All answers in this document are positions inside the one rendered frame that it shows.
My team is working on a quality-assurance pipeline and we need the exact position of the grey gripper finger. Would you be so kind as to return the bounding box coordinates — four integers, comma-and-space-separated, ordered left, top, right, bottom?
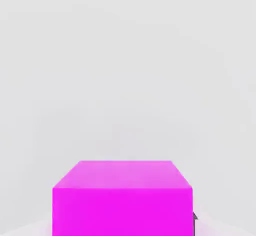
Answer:
192, 211, 221, 236

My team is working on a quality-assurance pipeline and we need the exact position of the small magenta cube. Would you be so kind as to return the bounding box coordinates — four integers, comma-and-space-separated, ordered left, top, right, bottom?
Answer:
52, 160, 194, 236

